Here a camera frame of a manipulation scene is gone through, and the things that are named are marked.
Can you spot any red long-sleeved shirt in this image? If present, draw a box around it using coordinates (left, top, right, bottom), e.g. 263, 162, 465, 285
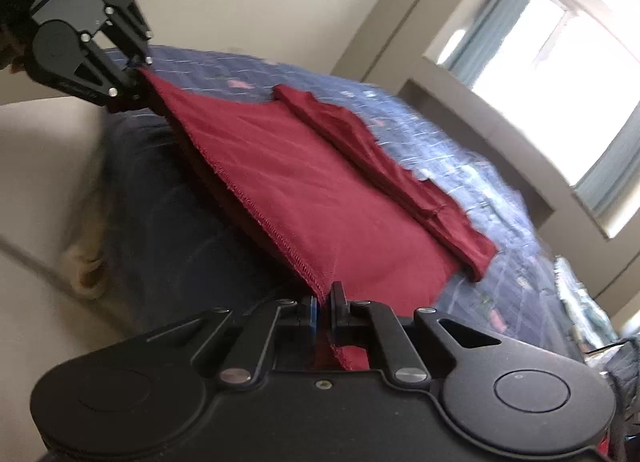
135, 66, 499, 373

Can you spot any light blue cloth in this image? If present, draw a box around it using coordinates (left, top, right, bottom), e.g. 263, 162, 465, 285
552, 254, 620, 349

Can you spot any beige window cabinet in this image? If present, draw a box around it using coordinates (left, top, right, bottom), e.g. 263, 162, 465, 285
397, 56, 623, 243

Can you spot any beige tall wardrobe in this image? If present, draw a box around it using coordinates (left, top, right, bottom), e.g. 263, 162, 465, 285
330, 0, 526, 87

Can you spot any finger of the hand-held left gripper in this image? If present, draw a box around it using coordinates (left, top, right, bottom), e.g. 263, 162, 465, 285
75, 32, 153, 115
102, 0, 154, 66

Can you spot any blue checked floral quilt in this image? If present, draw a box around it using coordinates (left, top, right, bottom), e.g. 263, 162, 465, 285
97, 44, 593, 368

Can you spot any blue-grey curtain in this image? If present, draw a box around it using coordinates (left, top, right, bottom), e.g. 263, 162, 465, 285
442, 0, 556, 87
572, 119, 640, 223

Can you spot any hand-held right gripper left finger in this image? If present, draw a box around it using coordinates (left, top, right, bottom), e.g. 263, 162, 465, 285
145, 294, 321, 388

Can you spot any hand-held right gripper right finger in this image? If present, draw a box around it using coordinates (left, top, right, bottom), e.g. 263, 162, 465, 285
325, 281, 503, 385

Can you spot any window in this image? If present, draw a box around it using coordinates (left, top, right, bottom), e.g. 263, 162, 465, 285
435, 0, 640, 187

